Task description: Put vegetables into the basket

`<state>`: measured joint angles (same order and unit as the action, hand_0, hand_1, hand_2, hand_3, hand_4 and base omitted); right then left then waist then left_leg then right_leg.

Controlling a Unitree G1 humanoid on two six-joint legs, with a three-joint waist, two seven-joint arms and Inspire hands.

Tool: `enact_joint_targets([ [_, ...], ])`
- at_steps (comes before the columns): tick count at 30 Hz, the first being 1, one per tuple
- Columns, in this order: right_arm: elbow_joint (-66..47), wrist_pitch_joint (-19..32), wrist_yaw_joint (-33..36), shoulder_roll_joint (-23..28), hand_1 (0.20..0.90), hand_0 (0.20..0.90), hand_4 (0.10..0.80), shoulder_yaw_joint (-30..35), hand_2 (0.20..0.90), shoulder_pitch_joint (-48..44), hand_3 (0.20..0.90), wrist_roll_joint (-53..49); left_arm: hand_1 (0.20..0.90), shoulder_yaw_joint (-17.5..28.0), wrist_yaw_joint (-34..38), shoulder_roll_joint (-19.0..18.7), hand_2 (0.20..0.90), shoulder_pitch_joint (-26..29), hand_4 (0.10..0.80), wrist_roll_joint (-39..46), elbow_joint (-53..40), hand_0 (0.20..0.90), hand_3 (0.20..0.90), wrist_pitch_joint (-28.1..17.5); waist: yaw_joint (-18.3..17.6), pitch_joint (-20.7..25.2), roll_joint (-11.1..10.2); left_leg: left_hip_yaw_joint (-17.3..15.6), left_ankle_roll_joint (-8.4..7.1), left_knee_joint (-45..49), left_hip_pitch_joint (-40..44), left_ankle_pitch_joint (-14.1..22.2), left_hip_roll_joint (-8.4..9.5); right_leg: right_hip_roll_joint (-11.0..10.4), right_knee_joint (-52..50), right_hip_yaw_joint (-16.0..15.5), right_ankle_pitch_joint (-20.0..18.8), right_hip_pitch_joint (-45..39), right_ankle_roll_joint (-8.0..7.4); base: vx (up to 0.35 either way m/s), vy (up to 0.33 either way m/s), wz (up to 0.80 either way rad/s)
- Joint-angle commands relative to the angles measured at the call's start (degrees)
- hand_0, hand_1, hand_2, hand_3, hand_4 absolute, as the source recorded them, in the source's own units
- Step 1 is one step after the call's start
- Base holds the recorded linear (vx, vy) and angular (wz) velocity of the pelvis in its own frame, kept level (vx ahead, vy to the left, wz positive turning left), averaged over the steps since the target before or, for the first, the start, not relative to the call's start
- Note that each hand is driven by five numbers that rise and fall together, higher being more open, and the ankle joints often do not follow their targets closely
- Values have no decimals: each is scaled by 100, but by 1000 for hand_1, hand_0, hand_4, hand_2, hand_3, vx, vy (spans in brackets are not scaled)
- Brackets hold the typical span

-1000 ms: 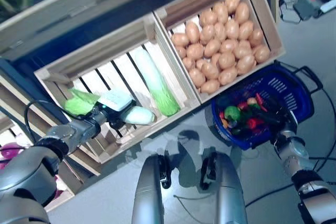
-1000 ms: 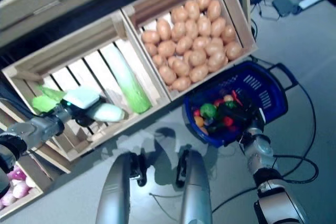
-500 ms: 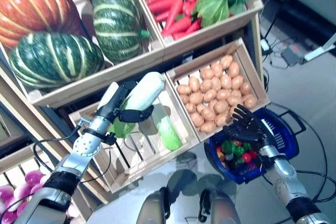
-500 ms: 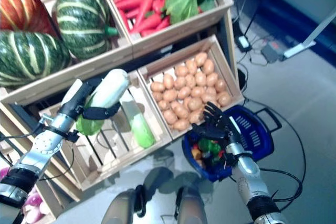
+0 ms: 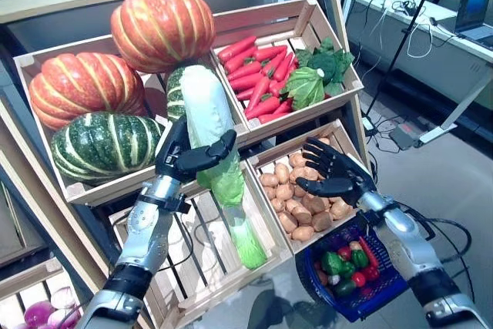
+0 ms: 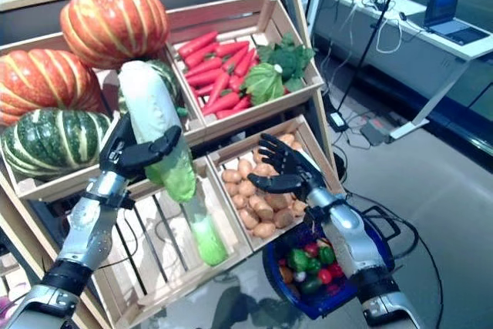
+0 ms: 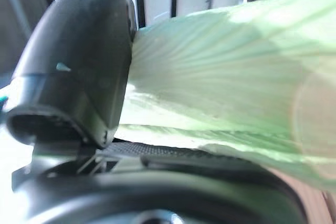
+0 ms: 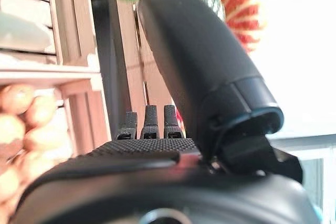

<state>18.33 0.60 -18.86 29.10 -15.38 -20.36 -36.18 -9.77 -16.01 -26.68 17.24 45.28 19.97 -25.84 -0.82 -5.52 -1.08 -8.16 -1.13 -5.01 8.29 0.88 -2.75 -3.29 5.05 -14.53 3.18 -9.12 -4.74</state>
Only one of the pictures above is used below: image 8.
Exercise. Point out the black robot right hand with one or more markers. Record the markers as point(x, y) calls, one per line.
point(199, 58)

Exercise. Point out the white green napa cabbage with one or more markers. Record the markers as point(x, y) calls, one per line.
point(21, 33)

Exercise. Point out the small green striped pumpkin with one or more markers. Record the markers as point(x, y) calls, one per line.
point(214, 1)

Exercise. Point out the orange striped pumpkin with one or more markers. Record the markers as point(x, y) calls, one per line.
point(244, 16)

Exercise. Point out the wooden pumpkin crate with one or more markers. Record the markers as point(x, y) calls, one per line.
point(128, 51)

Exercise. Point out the wooden potato crate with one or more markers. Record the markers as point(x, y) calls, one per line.
point(84, 119)

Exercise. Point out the brown potato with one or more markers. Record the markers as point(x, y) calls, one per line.
point(40, 110)
point(15, 98)
point(10, 132)

